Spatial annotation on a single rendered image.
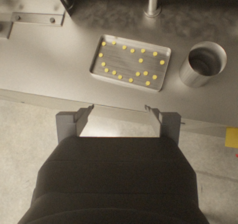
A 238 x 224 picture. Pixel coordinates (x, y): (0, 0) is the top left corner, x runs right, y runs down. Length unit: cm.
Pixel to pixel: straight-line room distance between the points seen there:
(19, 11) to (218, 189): 143
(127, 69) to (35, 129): 114
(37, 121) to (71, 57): 102
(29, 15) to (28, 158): 112
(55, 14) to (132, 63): 29
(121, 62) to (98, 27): 13
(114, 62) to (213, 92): 27
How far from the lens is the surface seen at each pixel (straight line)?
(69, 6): 62
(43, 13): 64
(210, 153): 133
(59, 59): 54
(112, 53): 49
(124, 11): 57
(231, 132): 57
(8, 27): 69
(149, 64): 47
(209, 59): 48
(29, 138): 152
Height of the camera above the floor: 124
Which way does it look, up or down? 78 degrees down
